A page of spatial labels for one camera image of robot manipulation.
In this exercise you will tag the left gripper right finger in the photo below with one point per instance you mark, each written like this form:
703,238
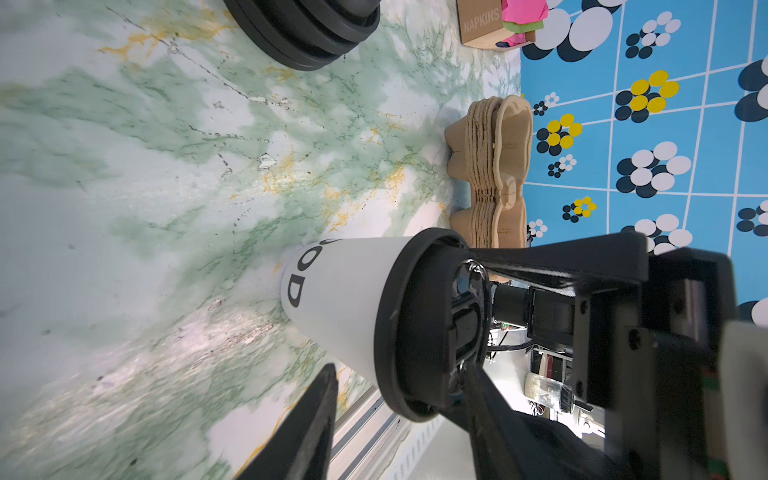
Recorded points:
605,275

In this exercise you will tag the cardboard napkin box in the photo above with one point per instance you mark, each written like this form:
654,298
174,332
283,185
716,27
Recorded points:
481,26

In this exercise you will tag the white paper coffee cup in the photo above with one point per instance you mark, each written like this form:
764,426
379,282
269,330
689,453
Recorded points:
349,297

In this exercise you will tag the pink napkin stack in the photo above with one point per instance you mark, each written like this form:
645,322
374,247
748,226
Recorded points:
522,18

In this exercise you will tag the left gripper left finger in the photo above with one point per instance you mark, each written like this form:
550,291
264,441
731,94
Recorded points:
302,445

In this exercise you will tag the black cup lid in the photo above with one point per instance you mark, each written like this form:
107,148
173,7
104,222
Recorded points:
433,319

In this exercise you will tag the stack of cardboard cup carriers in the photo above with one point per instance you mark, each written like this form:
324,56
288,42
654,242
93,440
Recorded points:
491,149

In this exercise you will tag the stack of black lids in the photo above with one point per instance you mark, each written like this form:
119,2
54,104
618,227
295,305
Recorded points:
306,35

